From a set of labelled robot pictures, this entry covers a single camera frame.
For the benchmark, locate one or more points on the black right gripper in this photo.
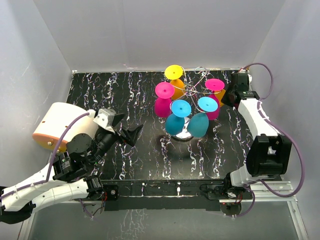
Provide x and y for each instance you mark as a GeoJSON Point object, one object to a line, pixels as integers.
{"type": "Point", "coordinates": [224, 99]}

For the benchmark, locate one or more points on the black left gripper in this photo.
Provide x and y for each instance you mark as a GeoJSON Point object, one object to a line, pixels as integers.
{"type": "Point", "coordinates": [131, 136]}

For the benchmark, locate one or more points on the orange wine glass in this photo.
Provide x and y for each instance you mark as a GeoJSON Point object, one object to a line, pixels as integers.
{"type": "Point", "coordinates": [218, 94]}
{"type": "Point", "coordinates": [174, 73]}

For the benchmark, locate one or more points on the blue wine glass back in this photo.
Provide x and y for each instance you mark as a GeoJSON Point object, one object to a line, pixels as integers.
{"type": "Point", "coordinates": [199, 123]}

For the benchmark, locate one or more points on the blue wine glass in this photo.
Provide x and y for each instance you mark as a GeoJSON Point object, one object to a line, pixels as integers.
{"type": "Point", "coordinates": [199, 123]}
{"type": "Point", "coordinates": [175, 122]}

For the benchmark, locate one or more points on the blue wine glass front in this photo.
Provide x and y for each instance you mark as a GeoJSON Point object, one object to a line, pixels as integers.
{"type": "Point", "coordinates": [175, 122]}

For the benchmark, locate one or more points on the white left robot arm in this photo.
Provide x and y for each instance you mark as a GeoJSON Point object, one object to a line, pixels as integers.
{"type": "Point", "coordinates": [83, 141]}

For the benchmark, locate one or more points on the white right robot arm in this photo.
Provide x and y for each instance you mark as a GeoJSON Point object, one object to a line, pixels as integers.
{"type": "Point", "coordinates": [270, 151]}

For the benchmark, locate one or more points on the white orange appliance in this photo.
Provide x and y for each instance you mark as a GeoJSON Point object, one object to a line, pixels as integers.
{"type": "Point", "coordinates": [56, 120]}

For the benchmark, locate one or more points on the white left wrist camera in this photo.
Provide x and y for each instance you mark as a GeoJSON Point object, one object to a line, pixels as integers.
{"type": "Point", "coordinates": [103, 118]}

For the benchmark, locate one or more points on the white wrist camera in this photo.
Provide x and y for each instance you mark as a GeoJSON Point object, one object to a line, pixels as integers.
{"type": "Point", "coordinates": [245, 76]}
{"type": "Point", "coordinates": [103, 118]}

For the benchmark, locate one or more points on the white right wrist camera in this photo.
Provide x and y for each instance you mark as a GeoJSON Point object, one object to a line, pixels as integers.
{"type": "Point", "coordinates": [245, 76]}

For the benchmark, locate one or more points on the chrome wire wine glass rack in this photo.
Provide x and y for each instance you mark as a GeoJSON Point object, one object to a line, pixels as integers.
{"type": "Point", "coordinates": [192, 93]}

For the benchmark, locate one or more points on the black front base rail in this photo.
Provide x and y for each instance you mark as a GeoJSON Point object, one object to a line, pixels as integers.
{"type": "Point", "coordinates": [205, 194]}

